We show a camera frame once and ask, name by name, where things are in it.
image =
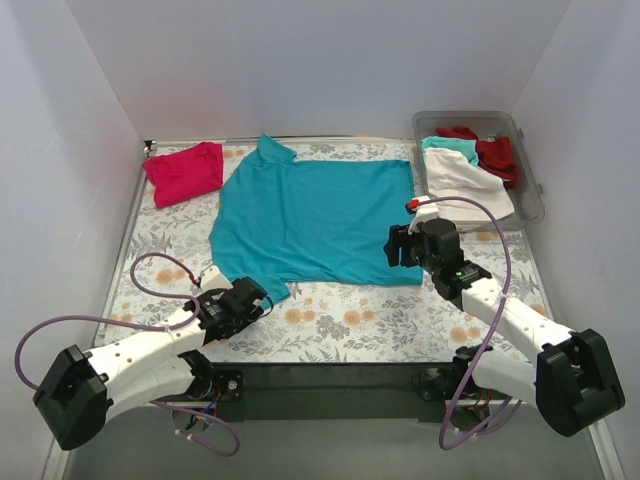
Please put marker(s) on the light mint t shirt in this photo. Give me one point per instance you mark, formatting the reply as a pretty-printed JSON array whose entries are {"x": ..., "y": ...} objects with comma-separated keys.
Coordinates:
[{"x": 466, "y": 147}]

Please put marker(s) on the aluminium frame rail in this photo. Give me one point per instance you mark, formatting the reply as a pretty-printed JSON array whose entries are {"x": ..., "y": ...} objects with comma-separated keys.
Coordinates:
[{"x": 362, "y": 421}]

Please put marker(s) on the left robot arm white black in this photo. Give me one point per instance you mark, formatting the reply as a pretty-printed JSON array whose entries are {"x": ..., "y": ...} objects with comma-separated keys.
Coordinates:
[{"x": 82, "y": 391}]

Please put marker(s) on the white t shirt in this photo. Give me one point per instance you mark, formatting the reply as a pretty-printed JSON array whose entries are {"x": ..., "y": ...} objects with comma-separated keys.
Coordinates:
[{"x": 449, "y": 173}]

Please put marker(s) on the teal blue t shirt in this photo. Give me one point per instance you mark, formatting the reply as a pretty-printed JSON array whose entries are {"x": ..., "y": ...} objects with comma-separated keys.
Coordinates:
[{"x": 284, "y": 220}]

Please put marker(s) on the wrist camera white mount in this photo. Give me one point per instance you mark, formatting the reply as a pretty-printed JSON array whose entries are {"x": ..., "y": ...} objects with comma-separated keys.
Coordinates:
[
  {"x": 211, "y": 279},
  {"x": 423, "y": 209}
]

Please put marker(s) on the floral patterned table mat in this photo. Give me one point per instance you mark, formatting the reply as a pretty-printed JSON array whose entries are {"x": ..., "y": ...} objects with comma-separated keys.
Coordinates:
[{"x": 318, "y": 322}]

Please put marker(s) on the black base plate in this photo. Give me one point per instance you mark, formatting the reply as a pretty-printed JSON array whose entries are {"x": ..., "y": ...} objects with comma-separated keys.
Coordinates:
[{"x": 324, "y": 391}]

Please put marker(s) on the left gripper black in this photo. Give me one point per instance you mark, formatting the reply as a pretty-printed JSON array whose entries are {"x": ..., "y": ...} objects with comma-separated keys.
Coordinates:
[{"x": 252, "y": 297}]

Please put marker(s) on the dark red t shirt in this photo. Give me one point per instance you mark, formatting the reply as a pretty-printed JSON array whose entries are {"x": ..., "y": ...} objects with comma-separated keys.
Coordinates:
[{"x": 495, "y": 156}]

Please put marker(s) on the clear plastic bin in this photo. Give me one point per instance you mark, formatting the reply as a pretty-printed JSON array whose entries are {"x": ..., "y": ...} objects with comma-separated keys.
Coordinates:
[{"x": 490, "y": 125}]

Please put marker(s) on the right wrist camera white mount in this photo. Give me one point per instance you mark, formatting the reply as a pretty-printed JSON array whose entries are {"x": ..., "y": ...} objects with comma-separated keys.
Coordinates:
[{"x": 423, "y": 209}]

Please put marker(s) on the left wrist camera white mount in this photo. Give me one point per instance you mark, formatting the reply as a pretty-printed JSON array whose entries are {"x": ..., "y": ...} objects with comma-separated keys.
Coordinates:
[{"x": 211, "y": 279}]

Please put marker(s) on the folded pink t shirt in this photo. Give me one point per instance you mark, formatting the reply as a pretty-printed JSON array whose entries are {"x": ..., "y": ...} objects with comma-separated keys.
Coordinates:
[{"x": 187, "y": 174}]

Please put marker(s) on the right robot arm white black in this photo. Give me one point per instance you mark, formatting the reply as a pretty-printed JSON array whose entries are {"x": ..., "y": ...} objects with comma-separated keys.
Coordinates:
[{"x": 568, "y": 376}]

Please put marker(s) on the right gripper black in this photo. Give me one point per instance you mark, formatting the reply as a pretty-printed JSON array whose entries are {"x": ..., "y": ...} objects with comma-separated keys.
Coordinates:
[{"x": 395, "y": 246}]

